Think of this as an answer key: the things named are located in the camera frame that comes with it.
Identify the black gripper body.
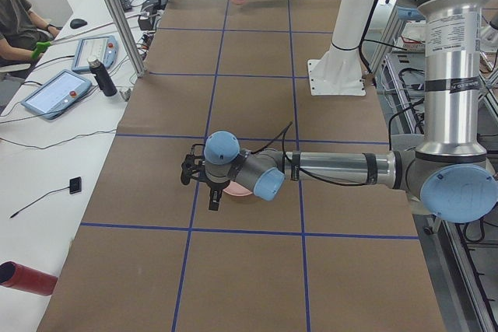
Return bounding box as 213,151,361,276
205,177,230,191

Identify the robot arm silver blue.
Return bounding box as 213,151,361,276
203,0,497,223

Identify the pink plate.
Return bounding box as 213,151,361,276
223,181,255,204

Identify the small black device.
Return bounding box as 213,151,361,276
68,176,82,194

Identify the upper teach pendant tablet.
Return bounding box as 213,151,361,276
72,36,118,74

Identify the teach pendant tablet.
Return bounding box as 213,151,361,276
21,70,91,120
72,36,118,74

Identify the black water bottle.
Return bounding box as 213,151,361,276
87,56,117,97

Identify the black computer mouse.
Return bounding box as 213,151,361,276
69,18,88,30

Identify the lower teach pendant tablet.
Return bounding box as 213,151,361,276
21,70,91,120

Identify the red thermos bottle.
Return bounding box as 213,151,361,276
1,261,58,296

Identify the seated person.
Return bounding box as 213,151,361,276
1,0,60,79

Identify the black camera cable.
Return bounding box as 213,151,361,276
248,121,374,187

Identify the aluminium frame post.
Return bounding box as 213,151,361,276
104,0,146,78

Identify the white pedestal column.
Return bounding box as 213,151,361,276
307,0,377,96

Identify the black stylus cable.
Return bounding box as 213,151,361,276
9,187,71,219

